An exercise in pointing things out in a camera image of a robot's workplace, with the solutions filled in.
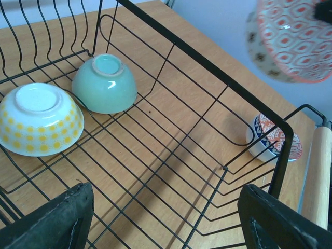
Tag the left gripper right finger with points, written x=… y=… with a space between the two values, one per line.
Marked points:
x=268 y=223

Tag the yellow patterned bowl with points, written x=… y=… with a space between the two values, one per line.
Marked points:
x=39 y=119

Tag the celadon green bowl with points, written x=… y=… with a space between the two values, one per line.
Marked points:
x=104 y=85

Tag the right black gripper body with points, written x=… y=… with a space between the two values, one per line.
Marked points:
x=323 y=11

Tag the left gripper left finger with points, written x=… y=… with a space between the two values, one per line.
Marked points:
x=63 y=222

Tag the black wire dish rack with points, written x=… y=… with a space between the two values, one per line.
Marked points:
x=166 y=173

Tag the red dotted pattern bowl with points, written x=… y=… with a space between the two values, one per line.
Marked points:
x=287 y=43

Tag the orange red patterned bowl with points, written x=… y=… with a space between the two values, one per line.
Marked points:
x=275 y=139

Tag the white blue patterned bowl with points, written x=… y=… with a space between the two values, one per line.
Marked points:
x=259 y=150

